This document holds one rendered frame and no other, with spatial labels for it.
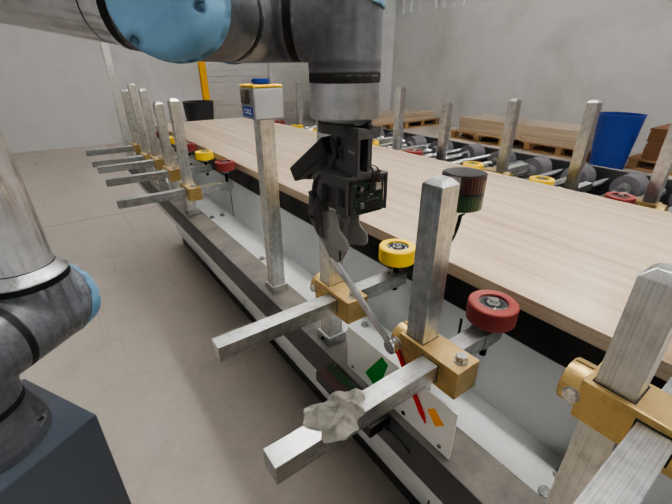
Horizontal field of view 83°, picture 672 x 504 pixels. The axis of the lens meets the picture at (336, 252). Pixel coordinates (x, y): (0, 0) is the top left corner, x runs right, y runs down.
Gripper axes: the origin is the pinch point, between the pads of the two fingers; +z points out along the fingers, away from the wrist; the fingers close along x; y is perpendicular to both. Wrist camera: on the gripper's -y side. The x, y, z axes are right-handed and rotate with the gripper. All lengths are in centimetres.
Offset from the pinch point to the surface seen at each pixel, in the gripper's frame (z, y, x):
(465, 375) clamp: 13.2, 21.5, 7.1
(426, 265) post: -1.3, 13.2, 6.1
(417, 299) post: 4.8, 12.3, 6.1
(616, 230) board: 9, 15, 72
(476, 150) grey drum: 16, -84, 159
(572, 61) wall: -35, -306, 727
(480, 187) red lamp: -12.0, 15.6, 12.2
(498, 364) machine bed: 26.4, 16.1, 27.8
